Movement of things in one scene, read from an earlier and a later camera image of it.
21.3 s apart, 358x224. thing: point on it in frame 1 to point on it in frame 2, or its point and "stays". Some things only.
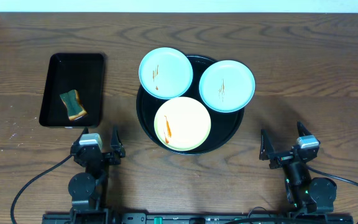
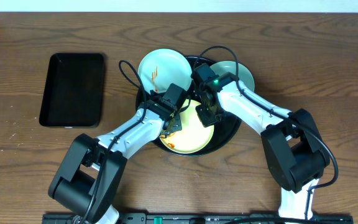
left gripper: (103, 155) to (173, 123)
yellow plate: (182, 124) stays
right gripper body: (283, 158) to (207, 115)
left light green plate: (165, 73) stays
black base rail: (197, 218) stays
